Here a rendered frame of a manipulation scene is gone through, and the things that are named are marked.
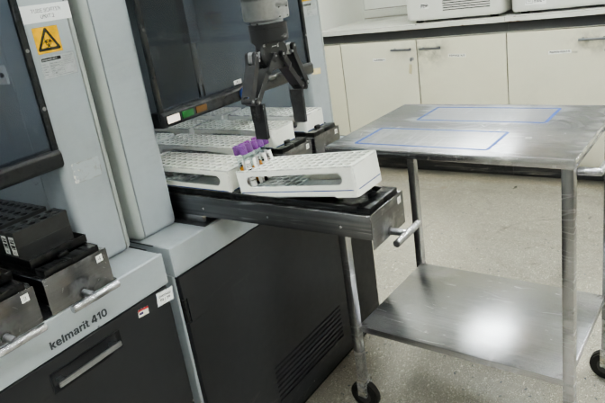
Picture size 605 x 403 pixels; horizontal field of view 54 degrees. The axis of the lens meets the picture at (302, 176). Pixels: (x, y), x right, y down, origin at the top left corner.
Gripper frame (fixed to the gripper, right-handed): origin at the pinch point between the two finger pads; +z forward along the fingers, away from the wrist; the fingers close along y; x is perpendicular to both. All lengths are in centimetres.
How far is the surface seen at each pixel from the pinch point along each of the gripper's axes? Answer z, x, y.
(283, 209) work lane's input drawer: 16.1, -1.9, -6.2
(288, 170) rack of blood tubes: 8.3, -3.4, -4.5
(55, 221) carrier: 9.8, 28.1, -36.9
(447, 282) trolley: 67, -7, 62
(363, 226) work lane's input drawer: 17.5, -20.2, -6.2
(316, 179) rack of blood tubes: 13.7, -2.9, 5.3
